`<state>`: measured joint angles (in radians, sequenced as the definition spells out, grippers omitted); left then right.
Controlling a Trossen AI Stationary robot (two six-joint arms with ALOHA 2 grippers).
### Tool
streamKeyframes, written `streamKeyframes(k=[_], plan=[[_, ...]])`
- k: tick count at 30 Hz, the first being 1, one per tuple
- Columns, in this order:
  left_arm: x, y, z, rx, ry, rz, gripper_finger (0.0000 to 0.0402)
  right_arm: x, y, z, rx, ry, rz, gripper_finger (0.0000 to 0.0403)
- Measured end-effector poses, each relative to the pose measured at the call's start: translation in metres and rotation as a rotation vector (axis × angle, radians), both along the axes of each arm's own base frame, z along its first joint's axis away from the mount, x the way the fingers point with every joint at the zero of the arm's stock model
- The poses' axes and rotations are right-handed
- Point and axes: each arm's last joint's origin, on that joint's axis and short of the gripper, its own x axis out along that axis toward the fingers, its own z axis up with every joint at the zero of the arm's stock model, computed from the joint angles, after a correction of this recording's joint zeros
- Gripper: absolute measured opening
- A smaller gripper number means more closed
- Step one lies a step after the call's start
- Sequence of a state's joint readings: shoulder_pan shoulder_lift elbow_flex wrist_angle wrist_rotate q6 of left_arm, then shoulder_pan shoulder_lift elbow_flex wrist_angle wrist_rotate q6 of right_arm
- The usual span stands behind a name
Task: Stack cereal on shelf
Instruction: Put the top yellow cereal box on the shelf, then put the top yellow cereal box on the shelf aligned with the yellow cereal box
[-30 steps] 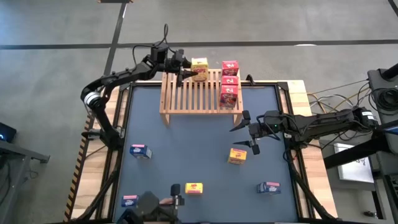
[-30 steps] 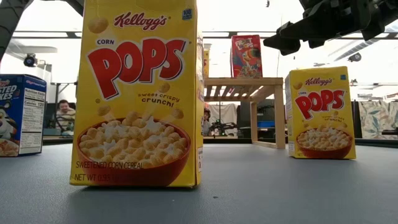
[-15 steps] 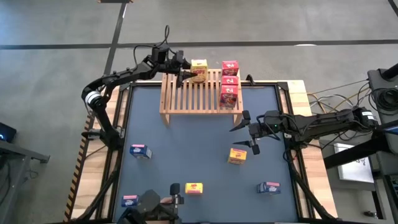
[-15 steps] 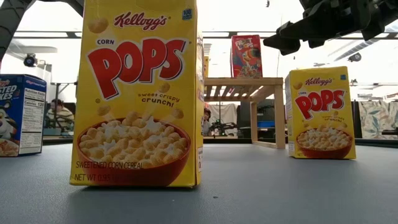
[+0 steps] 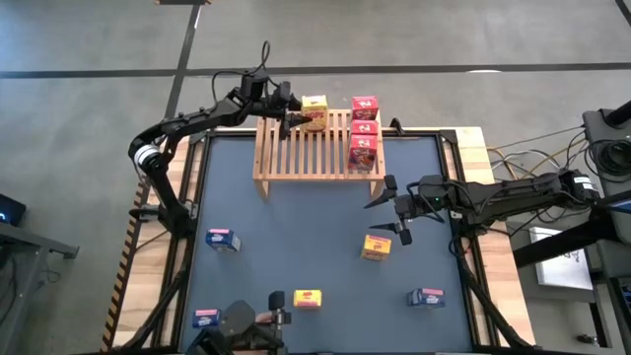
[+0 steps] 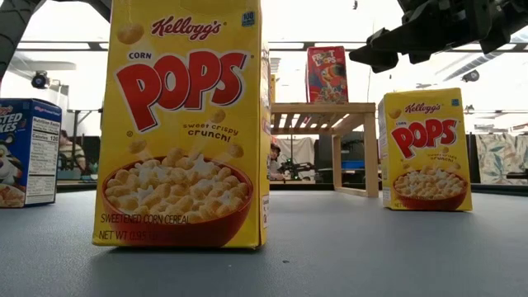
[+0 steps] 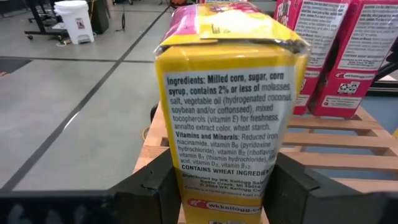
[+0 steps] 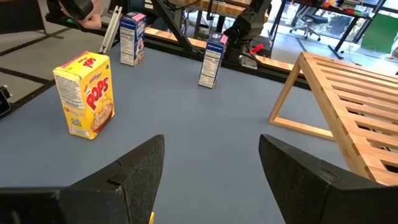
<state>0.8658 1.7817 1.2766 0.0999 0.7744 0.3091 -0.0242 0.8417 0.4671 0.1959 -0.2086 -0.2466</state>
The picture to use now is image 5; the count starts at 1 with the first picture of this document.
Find black diagonal stand beam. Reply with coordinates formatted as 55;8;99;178
512;211;631;270

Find grey equipment desk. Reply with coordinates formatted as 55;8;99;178
505;191;631;355

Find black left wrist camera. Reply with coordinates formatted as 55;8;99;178
240;68;271;103

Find wooden slatted shelf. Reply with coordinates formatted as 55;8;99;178
251;108;387;201

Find black monitor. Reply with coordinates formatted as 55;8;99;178
0;193;28;227

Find grey equipment box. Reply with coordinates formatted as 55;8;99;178
581;101;631;144

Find coiled black cables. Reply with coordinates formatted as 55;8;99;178
586;139;631;174

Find black floor tape line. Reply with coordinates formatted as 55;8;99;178
155;4;203;124
0;62;631;80

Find white board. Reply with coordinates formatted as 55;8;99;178
528;225;595;291

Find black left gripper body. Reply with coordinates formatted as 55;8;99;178
258;91;290;119

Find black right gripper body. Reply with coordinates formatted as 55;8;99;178
393;189;448;224

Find grey side table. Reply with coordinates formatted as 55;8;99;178
0;221;80;355

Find blue Frosted Flakes cereal box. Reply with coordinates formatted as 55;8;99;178
204;227;243;253
406;287;447;309
191;308;223;330

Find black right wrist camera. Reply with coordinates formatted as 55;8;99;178
417;174;451;211

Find yellow-black hazard tape strip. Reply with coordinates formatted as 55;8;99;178
100;225;137;352

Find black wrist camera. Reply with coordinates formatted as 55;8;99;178
417;174;451;211
240;68;271;103

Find red Froot Loops cereal box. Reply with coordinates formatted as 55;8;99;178
347;133;380;173
350;119;380;137
351;95;380;121

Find blue-grey table mat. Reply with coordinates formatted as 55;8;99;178
177;135;475;354

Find yellow Corn Pops cereal box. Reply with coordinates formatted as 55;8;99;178
360;234;393;262
301;94;330;133
293;288;323;311

